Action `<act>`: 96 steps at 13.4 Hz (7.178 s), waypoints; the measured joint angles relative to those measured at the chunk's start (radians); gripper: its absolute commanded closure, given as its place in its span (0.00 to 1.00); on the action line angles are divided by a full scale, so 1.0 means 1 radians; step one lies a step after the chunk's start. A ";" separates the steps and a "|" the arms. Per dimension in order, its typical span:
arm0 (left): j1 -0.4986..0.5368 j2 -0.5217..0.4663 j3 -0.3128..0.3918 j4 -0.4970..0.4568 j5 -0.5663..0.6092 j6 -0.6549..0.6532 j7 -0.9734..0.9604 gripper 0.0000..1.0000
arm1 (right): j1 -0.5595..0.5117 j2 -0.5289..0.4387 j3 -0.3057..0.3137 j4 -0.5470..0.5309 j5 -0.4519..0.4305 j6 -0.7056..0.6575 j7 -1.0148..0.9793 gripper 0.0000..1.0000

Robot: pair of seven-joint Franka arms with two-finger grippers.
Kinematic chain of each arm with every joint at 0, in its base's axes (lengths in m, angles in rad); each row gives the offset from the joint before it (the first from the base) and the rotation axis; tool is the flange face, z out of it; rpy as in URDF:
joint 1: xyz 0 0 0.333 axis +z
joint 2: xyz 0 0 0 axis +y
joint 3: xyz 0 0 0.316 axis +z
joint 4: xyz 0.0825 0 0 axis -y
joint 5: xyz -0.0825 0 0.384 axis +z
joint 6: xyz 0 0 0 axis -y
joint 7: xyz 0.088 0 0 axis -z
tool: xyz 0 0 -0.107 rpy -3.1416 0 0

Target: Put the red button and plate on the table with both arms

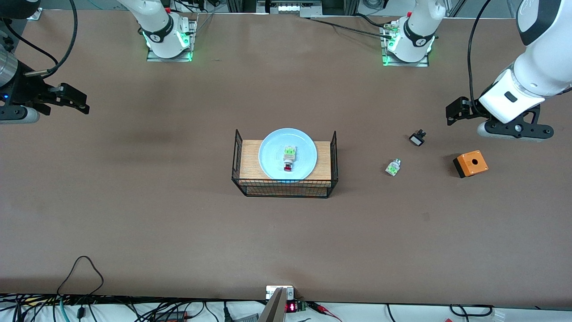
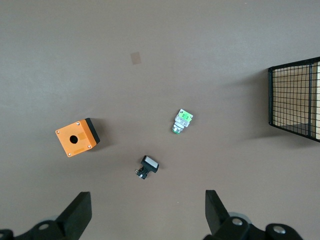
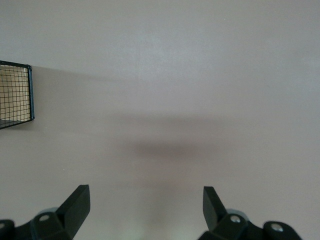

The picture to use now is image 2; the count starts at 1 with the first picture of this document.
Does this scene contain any orange push-button enclosure box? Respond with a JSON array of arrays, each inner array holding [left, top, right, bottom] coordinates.
[[55, 117, 101, 158]]

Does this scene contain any translucent tape patch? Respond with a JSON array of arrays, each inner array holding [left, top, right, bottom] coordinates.
[[130, 51, 142, 66]]

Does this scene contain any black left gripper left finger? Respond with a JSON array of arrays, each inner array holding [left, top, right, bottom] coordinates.
[[0, 191, 93, 240]]

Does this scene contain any black wire basket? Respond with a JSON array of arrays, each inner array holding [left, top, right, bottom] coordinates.
[[268, 56, 320, 143]]

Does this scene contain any small black switch component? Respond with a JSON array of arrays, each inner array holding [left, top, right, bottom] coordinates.
[[134, 155, 160, 180]]

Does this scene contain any green push button switch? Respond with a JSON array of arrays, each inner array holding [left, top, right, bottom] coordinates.
[[171, 108, 195, 135]]

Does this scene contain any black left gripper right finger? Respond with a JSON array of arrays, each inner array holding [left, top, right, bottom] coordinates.
[[203, 190, 303, 240]]

